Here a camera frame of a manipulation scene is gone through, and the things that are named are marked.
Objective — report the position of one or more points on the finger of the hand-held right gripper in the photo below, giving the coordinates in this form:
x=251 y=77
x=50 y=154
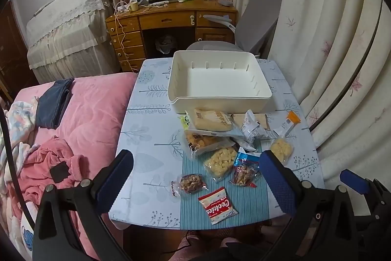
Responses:
x=354 y=181

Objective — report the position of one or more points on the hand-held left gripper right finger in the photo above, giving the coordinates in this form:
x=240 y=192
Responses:
x=276 y=184

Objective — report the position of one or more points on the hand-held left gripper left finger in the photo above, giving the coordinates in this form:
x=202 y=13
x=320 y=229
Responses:
x=114 y=181

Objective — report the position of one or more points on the blue packet of nuts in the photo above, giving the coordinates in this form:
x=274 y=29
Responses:
x=244 y=172

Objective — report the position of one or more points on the small clear packet yellow puffs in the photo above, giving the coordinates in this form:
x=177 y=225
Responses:
x=282 y=149

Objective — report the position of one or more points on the white grey packet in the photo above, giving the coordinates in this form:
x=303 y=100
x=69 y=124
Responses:
x=252 y=129

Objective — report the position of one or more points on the large clear packet yellow puffs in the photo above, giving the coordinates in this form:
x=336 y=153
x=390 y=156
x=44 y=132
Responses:
x=220 y=163

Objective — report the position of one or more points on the red white cookie packet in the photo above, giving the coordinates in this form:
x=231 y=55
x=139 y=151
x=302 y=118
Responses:
x=217 y=206

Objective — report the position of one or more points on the clear packet of orange puffs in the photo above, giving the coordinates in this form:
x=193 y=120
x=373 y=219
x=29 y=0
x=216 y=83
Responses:
x=200 y=141

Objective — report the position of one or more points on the beige bread packet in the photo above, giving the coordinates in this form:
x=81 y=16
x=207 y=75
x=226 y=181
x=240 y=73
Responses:
x=210 y=120

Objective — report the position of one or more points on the green snack packet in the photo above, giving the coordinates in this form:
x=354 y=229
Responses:
x=184 y=120

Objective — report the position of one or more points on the white plastic storage bin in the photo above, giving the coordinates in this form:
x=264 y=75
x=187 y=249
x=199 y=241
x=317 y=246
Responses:
x=213 y=80

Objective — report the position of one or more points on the leaf print tablecloth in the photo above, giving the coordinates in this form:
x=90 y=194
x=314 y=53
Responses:
x=146 y=138

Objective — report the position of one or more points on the pink quilt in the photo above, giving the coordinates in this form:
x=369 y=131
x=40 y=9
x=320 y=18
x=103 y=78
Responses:
x=91 y=126

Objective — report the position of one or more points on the white packet with orange end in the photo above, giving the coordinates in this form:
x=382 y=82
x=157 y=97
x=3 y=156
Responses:
x=287 y=125

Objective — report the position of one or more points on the pink fleece robe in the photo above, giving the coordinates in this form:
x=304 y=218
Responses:
x=39 y=157

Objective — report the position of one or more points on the navy folded cloth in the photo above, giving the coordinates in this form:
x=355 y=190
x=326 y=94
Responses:
x=52 y=105

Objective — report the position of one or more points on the white pillow with blue print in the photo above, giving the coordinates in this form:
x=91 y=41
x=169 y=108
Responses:
x=27 y=236

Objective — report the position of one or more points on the white floral blanket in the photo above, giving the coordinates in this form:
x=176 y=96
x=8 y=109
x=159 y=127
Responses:
x=18 y=120

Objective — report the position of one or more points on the trash bin with bag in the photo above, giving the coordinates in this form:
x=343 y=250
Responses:
x=165 y=45

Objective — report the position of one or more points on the cream leaf print curtain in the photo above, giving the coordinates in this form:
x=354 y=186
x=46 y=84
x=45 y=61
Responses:
x=320 y=34

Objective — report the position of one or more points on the white lace dust cover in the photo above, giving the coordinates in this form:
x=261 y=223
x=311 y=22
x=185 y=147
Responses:
x=67 y=28

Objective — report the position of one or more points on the grey office chair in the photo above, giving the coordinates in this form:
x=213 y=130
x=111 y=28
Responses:
x=259 y=22

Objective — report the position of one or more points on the dark wooden door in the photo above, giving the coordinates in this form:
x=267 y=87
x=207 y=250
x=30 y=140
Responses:
x=12 y=50

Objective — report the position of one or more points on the wooden desk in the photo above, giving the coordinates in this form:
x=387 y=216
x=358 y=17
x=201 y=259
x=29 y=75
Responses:
x=165 y=19

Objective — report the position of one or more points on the white power strip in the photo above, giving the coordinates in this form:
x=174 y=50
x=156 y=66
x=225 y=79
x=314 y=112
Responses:
x=122 y=7

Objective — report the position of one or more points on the yellow mug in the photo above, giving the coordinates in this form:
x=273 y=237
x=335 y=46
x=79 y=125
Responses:
x=133 y=6

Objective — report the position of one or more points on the white handheld device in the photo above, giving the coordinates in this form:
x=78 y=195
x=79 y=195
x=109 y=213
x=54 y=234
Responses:
x=160 y=4

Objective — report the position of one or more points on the grey pouch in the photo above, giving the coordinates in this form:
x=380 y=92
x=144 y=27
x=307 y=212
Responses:
x=226 y=2

